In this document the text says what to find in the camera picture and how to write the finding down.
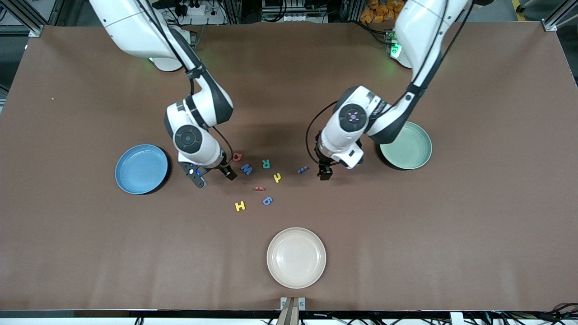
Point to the blue foam letter W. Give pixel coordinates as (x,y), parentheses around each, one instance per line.
(246,169)

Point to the blue foam letter e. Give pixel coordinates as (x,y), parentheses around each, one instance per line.
(302,170)

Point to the yellow uppercase foam letter H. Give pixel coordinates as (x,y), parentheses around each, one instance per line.
(240,206)

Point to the green foam letter R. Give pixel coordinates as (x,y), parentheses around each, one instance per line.
(266,163)

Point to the blue foam letter g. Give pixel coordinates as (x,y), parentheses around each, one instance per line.
(267,201)

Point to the yellow lowercase foam letter h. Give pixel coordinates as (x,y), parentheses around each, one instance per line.
(277,177)

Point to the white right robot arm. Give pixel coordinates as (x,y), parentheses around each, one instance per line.
(135,27)

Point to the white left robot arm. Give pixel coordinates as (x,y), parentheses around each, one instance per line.
(420,31)

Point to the blue plate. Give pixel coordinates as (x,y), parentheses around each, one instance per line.
(141,169)

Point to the green plate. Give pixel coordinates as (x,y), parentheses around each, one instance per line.
(413,149)

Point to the cream plate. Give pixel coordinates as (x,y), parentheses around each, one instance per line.
(296,257)

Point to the black and white equipment rack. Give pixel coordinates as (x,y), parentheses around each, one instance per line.
(293,11)

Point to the white power strip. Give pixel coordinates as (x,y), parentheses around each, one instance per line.
(203,16)

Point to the orange packets pile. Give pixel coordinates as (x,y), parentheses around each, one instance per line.
(379,11)

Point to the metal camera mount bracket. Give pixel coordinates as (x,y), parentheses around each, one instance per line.
(292,304)

